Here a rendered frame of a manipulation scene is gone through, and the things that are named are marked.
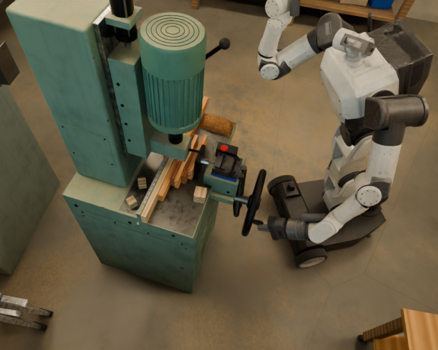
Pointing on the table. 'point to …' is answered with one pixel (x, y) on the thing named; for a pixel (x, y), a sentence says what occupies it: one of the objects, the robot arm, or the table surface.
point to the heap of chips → (217, 124)
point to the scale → (155, 179)
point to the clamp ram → (201, 161)
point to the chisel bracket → (160, 144)
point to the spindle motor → (173, 70)
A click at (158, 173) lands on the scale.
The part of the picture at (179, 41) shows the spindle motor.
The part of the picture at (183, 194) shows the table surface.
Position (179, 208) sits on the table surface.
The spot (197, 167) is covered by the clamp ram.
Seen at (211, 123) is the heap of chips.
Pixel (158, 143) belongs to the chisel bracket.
